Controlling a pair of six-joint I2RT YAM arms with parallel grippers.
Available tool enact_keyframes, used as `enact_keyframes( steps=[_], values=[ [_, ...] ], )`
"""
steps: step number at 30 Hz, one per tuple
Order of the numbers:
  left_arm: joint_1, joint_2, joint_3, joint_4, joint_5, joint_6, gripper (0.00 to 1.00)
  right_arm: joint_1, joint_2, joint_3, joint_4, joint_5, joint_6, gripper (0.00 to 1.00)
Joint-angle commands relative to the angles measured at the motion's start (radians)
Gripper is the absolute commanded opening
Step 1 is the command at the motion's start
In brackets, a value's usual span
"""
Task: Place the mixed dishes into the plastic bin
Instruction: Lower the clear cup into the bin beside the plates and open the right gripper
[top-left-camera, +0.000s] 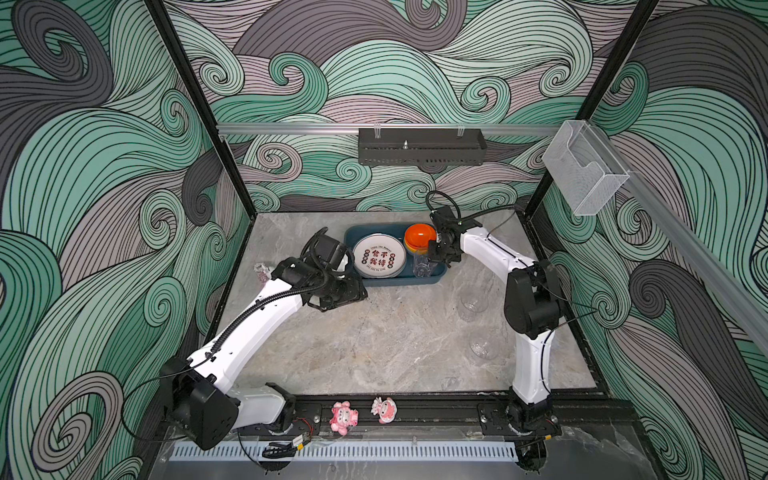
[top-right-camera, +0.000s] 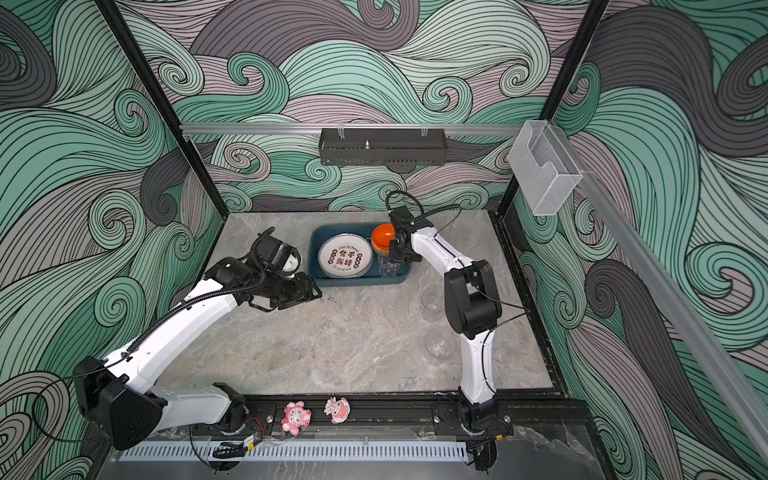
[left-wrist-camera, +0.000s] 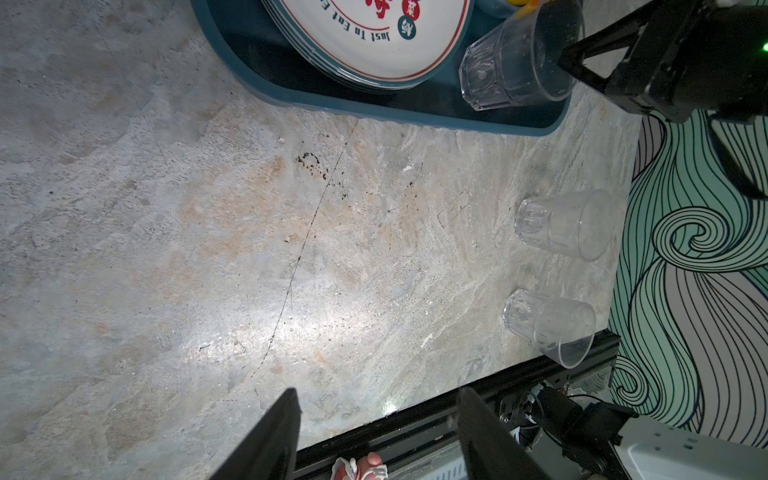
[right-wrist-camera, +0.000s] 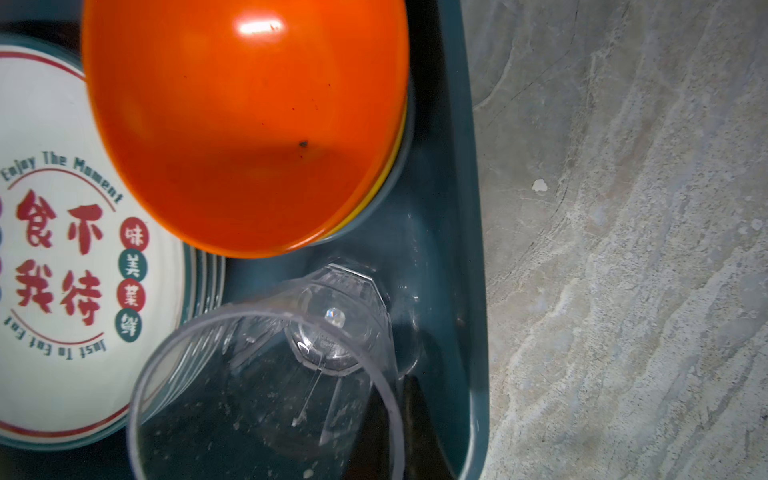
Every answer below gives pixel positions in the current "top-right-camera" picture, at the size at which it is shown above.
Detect black right rear frame post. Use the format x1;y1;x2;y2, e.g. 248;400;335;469
497;1;609;218

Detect black left rear frame post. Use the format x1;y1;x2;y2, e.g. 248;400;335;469
94;0;229;220

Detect black perforated wall tray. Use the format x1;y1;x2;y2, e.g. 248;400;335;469
318;129;448;168

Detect aluminium wall rail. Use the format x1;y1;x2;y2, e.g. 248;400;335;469
179;122;522;137

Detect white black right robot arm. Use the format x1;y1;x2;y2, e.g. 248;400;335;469
388;207;502;409

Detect clear acrylic wall holder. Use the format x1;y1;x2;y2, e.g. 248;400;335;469
507;120;583;217

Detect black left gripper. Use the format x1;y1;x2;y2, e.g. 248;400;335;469
263;271;324;309

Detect white plate red green circles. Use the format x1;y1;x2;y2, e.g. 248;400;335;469
317;233;374;279

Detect pink white small figure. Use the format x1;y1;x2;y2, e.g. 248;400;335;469
324;397;351;425

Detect clear plastic cup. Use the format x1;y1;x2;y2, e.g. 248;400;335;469
424;331;457;361
421;286;445;314

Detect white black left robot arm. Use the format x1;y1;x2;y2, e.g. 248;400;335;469
73;228;322;451

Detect pink plush pig figure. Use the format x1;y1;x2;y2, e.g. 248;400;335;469
281;401;312;436

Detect yellow shallow bowl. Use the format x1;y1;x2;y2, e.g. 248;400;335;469
373;244;389;256

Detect teal plastic bin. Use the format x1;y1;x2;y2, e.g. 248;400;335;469
307;223;411;287

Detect white slotted cable duct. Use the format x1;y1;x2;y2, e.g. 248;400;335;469
119;440;469;463

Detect orange shallow bowl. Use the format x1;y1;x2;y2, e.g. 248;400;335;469
371;223;396;249

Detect black frame post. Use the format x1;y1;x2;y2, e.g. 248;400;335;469
94;0;229;220
497;1;609;218

